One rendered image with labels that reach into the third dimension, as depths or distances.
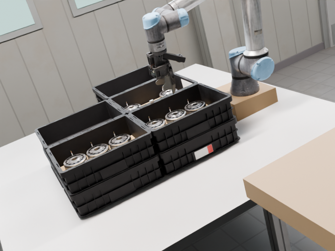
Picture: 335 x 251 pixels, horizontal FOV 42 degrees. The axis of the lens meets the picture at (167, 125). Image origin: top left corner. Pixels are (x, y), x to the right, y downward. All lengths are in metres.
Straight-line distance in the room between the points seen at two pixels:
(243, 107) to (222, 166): 0.44
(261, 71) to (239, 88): 0.20
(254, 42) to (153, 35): 0.50
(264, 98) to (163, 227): 0.96
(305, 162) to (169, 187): 1.27
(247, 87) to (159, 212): 0.86
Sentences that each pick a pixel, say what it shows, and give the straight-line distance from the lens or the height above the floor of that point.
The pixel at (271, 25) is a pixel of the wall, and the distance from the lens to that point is 4.64.
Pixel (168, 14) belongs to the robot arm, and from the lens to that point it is 1.87.
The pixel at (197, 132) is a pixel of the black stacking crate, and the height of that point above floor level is 0.84.
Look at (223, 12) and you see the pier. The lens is 4.05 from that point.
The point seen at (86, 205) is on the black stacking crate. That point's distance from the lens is 1.82.
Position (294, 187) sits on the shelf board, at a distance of 0.56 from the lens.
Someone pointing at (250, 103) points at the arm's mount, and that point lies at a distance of 2.23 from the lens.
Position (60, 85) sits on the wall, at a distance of 3.70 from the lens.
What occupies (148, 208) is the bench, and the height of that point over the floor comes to 0.70.
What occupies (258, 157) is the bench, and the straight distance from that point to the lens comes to 1.88.
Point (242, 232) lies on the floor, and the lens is 2.61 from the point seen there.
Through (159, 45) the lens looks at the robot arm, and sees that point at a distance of 1.85.
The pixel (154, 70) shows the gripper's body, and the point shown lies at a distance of 1.87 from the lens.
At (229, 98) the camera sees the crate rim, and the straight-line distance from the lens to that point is 1.92.
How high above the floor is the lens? 1.67
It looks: 24 degrees down
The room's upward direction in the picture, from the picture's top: 16 degrees counter-clockwise
